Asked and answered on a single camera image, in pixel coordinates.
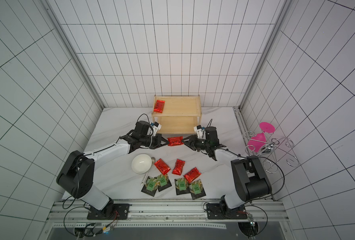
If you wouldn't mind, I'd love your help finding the metal spoon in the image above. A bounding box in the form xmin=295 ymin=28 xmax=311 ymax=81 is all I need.
xmin=141 ymin=157 xmax=156 ymax=186

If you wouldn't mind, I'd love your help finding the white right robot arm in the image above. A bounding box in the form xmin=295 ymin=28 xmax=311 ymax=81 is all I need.
xmin=182 ymin=127 xmax=272 ymax=214

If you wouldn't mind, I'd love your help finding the green tea bag two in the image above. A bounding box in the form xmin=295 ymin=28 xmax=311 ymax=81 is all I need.
xmin=155 ymin=174 xmax=172 ymax=192

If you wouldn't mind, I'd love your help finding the red tea bag two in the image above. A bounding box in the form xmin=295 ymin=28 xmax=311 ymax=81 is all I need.
xmin=168 ymin=136 xmax=183 ymax=147

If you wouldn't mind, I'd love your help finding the chrome wire cup rack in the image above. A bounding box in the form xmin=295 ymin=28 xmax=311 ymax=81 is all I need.
xmin=243 ymin=131 xmax=300 ymax=174

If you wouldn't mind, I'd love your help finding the red tea bag five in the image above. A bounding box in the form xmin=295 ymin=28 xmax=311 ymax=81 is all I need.
xmin=184 ymin=167 xmax=201 ymax=184

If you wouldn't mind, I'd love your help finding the green tea bag four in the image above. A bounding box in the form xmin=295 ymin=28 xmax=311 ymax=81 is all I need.
xmin=189 ymin=180 xmax=206 ymax=200

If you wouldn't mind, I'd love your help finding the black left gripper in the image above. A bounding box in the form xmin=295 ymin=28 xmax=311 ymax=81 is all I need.
xmin=141 ymin=133 xmax=170 ymax=150

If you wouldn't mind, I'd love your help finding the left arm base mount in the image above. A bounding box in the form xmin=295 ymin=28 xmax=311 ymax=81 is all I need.
xmin=87 ymin=202 xmax=130 ymax=221

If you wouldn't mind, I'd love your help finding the white bowl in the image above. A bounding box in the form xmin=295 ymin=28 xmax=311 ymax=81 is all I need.
xmin=131 ymin=154 xmax=154 ymax=174

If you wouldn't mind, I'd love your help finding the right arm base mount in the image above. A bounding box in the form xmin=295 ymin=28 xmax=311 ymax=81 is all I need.
xmin=203 ymin=197 xmax=248 ymax=220

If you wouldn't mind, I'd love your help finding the red tea bag four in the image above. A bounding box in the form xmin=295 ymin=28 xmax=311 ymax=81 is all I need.
xmin=154 ymin=159 xmax=171 ymax=176

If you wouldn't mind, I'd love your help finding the green tea bag one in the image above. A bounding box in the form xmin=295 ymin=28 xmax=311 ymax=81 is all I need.
xmin=141 ymin=177 xmax=160 ymax=197

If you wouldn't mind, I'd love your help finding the green tea bag three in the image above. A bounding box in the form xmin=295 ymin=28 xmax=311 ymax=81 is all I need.
xmin=175 ymin=178 xmax=190 ymax=195

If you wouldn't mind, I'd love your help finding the red tea bag one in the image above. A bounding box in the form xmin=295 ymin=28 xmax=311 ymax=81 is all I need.
xmin=153 ymin=100 xmax=165 ymax=113

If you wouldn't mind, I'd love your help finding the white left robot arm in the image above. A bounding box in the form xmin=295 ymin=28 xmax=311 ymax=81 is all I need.
xmin=56 ymin=121 xmax=169 ymax=215

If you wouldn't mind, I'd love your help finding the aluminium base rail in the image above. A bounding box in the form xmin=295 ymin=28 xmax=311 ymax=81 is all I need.
xmin=44 ymin=200 xmax=289 ymax=234

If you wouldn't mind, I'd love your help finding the wooden two-tier shelf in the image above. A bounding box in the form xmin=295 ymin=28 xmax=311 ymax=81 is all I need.
xmin=152 ymin=96 xmax=202 ymax=135

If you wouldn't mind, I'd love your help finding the red tea bag three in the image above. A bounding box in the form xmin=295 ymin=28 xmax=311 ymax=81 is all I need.
xmin=172 ymin=159 xmax=185 ymax=176

